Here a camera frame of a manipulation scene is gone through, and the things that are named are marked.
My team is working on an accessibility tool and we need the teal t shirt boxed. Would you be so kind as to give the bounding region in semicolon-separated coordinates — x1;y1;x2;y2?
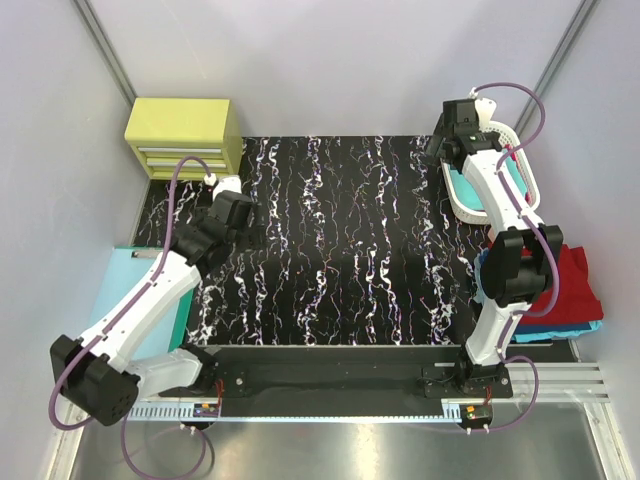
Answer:
443;154;529;211

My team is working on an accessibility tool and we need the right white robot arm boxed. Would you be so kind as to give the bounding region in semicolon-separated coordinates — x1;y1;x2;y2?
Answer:
428;98;563;397

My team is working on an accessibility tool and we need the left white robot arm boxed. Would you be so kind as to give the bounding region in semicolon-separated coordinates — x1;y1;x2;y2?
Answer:
49;190;263;430

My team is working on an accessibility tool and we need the white plastic laundry basket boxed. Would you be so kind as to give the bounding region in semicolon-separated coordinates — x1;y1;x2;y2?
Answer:
440;119;542;225

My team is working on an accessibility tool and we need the yellow drawer cabinet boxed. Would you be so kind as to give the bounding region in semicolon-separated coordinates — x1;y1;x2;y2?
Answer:
124;97;243;180

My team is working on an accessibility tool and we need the green clipboard with paper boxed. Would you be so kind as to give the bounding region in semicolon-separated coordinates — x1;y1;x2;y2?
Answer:
87;244;194;351

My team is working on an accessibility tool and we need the dark red folded shirt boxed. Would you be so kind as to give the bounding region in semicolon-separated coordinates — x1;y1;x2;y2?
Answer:
519;244;604;329

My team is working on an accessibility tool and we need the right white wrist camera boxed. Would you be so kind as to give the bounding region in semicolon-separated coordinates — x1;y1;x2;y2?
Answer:
469;88;497;130

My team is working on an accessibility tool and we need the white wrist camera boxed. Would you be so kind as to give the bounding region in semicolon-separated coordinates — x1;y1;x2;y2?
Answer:
203;173;242;199
469;88;497;130

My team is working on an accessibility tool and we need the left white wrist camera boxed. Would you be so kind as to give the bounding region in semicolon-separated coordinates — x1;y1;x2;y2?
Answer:
203;173;242;199

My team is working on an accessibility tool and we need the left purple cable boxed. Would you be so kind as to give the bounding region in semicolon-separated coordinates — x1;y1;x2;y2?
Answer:
47;155;216;479

